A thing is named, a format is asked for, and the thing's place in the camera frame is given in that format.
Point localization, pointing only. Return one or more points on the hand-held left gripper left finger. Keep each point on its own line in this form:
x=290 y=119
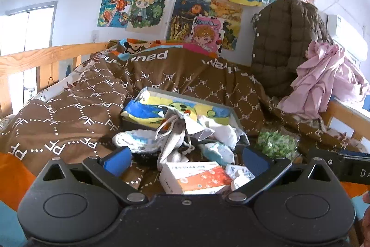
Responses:
x=117 y=161

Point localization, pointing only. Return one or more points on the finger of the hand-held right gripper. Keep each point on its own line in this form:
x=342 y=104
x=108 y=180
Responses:
x=355 y=153
x=323 y=161

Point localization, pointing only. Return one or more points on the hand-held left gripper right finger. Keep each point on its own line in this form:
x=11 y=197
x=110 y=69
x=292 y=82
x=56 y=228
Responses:
x=255 y=158

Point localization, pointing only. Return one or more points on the white lace cloth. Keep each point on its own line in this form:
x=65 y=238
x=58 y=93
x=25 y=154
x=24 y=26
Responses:
x=225 y=134

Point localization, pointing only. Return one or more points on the grey tray with cartoon picture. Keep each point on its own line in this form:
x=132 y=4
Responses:
x=150 y=114

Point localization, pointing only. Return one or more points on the white patterned packet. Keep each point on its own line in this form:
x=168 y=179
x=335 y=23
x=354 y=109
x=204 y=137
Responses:
x=240 y=176

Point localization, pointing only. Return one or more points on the green white flower bag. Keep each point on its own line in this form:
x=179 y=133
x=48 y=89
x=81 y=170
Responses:
x=274 y=142

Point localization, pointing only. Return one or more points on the white orange cardboard box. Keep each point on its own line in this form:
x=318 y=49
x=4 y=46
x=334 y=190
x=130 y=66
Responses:
x=196 y=177

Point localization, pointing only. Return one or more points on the brown printed blanket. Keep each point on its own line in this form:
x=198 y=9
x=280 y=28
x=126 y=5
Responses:
x=72 y=108

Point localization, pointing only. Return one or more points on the pink clothes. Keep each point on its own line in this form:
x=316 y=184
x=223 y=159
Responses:
x=318 y=85

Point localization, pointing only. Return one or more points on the olive quilted jacket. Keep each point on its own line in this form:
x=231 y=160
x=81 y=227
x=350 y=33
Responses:
x=277 y=47

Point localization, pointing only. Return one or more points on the white air conditioner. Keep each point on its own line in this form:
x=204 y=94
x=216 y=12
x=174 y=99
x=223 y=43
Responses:
x=347 y=33

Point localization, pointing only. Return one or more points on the pink cartoon boy poster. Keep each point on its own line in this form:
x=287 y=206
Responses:
x=206 y=35

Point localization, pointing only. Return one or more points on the orange brown landscape painting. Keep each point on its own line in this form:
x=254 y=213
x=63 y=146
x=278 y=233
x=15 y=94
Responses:
x=228 y=12

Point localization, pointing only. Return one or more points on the blue orange-haired girl poster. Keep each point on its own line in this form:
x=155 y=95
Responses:
x=114 y=4

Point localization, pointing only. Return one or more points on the blond character green poster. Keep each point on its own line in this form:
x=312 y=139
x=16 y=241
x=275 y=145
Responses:
x=147 y=6

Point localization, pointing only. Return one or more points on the dark swirly sky painting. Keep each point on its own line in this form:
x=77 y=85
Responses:
x=182 y=15

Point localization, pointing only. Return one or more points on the window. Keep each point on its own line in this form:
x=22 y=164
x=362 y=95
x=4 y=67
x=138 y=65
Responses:
x=23 y=30

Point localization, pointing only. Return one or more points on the wooden bed side rail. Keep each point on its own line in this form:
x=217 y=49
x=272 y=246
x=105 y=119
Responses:
x=338 y=109

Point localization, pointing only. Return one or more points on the white wall socket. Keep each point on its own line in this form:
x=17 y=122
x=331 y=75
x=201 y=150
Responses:
x=94 y=35

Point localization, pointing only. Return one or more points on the wooden bed headboard rail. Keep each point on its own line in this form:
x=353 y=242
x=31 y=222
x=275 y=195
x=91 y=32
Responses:
x=43 y=53

